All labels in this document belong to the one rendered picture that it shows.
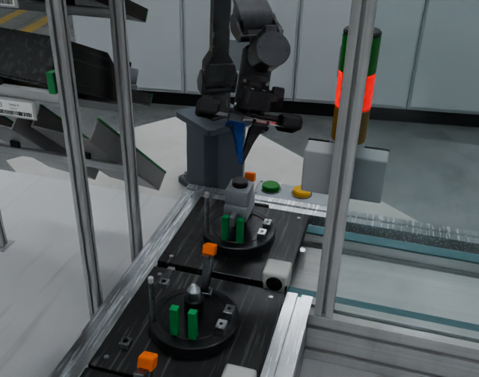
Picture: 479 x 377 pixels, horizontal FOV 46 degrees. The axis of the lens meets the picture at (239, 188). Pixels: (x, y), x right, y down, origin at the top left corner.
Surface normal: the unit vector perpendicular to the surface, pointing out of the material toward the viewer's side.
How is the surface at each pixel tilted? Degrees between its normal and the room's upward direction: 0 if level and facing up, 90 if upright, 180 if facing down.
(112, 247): 0
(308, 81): 90
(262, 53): 61
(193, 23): 90
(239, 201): 90
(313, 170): 90
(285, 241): 0
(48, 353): 0
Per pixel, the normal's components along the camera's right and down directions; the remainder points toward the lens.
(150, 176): 0.90, 0.24
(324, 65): -0.13, 0.49
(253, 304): 0.03, -0.87
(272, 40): 0.24, 0.01
